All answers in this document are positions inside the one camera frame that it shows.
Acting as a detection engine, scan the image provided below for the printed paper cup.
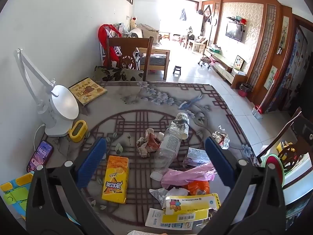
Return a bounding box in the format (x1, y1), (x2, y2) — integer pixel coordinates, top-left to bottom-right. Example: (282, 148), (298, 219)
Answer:
(170, 113), (191, 139)

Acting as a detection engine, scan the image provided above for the red bag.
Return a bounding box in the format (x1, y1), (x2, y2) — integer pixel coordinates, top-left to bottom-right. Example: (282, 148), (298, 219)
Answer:
(98, 24), (123, 68)

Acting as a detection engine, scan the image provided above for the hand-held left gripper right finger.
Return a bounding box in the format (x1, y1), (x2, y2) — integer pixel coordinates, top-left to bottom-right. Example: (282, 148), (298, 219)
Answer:
(196, 136), (287, 235)

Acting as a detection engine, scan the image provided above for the red floor bin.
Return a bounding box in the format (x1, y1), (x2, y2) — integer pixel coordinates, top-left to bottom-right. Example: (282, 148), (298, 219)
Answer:
(238, 83), (252, 98)

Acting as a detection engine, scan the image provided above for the clear plastic bottle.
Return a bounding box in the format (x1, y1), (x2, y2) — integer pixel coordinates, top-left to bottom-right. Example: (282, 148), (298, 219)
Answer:
(150, 126), (186, 181)

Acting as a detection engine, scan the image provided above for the yellow juice carton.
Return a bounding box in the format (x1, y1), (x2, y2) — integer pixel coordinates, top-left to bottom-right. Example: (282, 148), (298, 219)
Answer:
(101, 155), (129, 204)

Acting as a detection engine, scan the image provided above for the smartphone in dark case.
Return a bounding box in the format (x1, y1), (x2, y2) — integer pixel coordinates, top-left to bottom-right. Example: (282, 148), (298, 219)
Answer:
(26, 140), (54, 173)

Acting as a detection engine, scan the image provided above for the long television cabinet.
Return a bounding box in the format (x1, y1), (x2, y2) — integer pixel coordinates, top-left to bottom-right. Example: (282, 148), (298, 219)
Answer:
(204, 48), (247, 89)

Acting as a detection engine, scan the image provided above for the white flower wall painting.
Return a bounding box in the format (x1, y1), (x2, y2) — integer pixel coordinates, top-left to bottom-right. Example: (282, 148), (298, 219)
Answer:
(264, 66), (278, 89)

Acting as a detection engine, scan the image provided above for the carved wooden chair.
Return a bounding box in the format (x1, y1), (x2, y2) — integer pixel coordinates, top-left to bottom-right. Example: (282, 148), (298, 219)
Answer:
(254, 106), (313, 177)

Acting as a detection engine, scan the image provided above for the yellow white medicine box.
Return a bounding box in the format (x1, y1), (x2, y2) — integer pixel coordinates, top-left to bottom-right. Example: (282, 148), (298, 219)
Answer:
(160, 193), (221, 223)

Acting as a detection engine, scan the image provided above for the floral seat cushion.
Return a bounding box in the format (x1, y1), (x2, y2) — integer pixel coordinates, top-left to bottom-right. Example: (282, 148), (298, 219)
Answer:
(92, 66), (145, 82)

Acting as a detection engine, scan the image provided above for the wall television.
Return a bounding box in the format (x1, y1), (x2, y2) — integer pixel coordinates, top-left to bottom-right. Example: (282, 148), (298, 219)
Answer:
(225, 22), (244, 42)

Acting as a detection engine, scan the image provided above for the framed picture on cabinet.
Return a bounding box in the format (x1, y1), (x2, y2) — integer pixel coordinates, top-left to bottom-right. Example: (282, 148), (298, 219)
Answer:
(233, 55), (245, 70)

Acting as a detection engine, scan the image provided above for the hanging scroll painting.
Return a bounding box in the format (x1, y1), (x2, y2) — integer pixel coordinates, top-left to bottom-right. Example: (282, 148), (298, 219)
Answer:
(281, 16), (290, 49)

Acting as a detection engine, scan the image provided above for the pink plastic bag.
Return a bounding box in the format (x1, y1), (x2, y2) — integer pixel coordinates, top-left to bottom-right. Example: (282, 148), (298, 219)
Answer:
(161, 163), (217, 189)

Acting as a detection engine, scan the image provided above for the small yellow plastic box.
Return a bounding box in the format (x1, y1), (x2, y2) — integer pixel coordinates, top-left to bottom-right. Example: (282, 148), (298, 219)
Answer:
(69, 120), (88, 143)

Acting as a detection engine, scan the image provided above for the yellow toy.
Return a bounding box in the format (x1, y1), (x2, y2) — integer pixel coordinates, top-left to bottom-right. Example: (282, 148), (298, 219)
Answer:
(276, 141), (292, 152)

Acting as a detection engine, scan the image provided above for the wooden frame sofa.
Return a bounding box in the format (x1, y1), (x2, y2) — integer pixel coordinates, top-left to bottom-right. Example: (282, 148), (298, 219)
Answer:
(127, 23), (171, 80)

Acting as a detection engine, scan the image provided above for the white lamp cable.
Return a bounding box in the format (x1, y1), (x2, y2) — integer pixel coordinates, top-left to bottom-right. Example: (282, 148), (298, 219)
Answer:
(34, 124), (47, 150)

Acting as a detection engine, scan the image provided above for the red bucket with green rim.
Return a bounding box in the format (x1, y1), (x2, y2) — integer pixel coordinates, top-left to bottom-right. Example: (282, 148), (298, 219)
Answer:
(260, 153), (286, 189)

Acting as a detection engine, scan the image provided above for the red white wrapper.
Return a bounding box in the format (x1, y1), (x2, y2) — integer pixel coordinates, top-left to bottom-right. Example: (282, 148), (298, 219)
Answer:
(136, 128), (165, 157)

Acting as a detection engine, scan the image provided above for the orange snack packet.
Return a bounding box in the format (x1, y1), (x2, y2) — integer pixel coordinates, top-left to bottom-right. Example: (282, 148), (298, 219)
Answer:
(187, 180), (211, 196)

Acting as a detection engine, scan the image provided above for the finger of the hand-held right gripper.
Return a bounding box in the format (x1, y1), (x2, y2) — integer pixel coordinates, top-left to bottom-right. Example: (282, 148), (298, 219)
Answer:
(292, 117), (313, 141)

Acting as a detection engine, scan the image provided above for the wooden chair with cushion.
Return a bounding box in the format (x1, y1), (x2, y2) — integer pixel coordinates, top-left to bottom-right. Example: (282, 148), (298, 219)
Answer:
(93, 36), (154, 82)

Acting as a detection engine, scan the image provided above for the white blue paper packet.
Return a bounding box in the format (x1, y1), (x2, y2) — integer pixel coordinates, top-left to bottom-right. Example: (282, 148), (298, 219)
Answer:
(183, 147), (211, 168)

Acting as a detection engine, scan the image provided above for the printed door curtain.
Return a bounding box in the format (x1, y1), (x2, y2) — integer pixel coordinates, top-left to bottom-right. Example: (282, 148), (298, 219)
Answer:
(266, 26), (313, 114)

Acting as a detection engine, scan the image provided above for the yellow picture book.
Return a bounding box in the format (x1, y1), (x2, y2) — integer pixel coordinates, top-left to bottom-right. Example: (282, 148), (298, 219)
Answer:
(68, 78), (108, 106)

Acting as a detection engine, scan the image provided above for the rolling stool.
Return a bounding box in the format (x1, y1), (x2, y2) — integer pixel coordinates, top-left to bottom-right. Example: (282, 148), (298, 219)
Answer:
(198, 55), (212, 69)

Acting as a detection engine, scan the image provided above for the white desk lamp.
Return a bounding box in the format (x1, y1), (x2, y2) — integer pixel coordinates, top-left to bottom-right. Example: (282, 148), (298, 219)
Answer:
(13, 48), (80, 137)

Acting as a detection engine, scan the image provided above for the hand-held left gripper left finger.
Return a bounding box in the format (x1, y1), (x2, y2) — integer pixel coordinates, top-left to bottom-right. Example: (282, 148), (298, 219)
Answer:
(26, 137), (115, 235)

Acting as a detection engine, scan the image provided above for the white mop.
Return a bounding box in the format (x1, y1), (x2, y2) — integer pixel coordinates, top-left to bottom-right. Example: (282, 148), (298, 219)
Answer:
(252, 71), (279, 119)

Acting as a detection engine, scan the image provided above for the white paper sheet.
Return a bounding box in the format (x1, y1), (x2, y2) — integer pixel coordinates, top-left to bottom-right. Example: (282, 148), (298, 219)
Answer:
(127, 230), (169, 235)

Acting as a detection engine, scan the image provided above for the colourful toy block mat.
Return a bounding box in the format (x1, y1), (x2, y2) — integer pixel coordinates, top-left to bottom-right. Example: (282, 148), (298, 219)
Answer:
(0, 171), (81, 227)

